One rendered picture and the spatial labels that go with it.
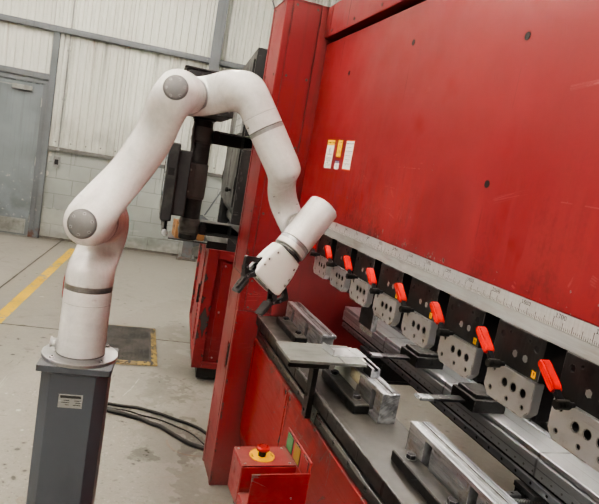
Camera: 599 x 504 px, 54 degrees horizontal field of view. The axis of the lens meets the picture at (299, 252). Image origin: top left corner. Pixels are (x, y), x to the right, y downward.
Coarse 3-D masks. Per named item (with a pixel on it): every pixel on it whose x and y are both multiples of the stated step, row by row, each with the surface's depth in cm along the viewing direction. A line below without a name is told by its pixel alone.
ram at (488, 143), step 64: (448, 0) 162; (512, 0) 134; (576, 0) 115; (384, 64) 198; (448, 64) 158; (512, 64) 132; (576, 64) 113; (320, 128) 254; (384, 128) 192; (448, 128) 154; (512, 128) 129; (576, 128) 111; (320, 192) 244; (384, 192) 186; (448, 192) 150; (512, 192) 126; (576, 192) 109; (384, 256) 180; (448, 256) 147; (512, 256) 124; (576, 256) 107; (512, 320) 121
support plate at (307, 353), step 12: (288, 348) 190; (300, 348) 193; (312, 348) 195; (288, 360) 181; (300, 360) 181; (312, 360) 182; (324, 360) 185; (336, 360) 187; (348, 360) 189; (360, 360) 191
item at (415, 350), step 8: (408, 344) 207; (368, 352) 200; (376, 352) 201; (400, 352) 209; (408, 352) 203; (416, 352) 200; (424, 352) 201; (432, 352) 203; (408, 360) 203; (416, 360) 198; (424, 360) 199; (432, 360) 200; (432, 368) 200; (440, 368) 201
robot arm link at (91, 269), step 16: (128, 224) 156; (112, 240) 152; (80, 256) 149; (96, 256) 149; (112, 256) 152; (80, 272) 144; (96, 272) 146; (112, 272) 149; (80, 288) 145; (96, 288) 146; (112, 288) 151
